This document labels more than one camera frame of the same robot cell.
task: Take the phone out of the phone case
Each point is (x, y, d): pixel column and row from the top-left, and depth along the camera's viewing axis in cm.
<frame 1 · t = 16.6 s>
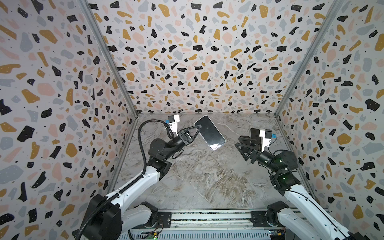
left hand: (201, 126, 60), fingers closed
right hand: (236, 143, 63), fingers open
far right black phone: (256, 130, 119), on the table

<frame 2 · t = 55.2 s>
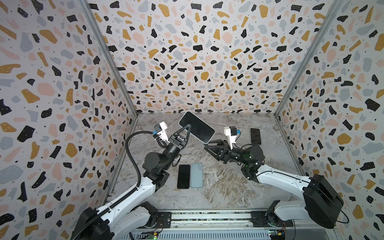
left hand: (190, 125, 57), fingers closed
right hand: (205, 147, 59), fingers open
the named things where they were.

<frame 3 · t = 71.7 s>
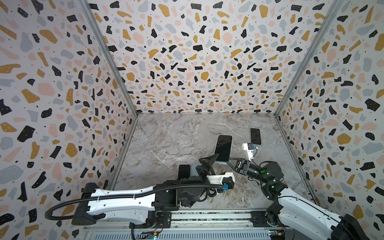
left hand: (220, 160, 58), fingers open
right hand: (225, 161, 64), fingers closed
middle black phone: (223, 147, 70), point 29 cm above the table
the other named things where they were.

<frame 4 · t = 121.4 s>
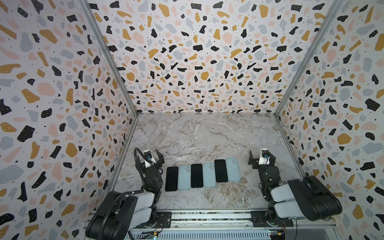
left hand: (147, 151, 81), fingers open
right hand: (259, 149, 85), fingers open
far right black phone: (220, 170, 94), on the table
middle black phone: (196, 175, 90), on the table
grey phone case: (209, 175, 92), on the table
grey phone case 2: (232, 169, 94), on the table

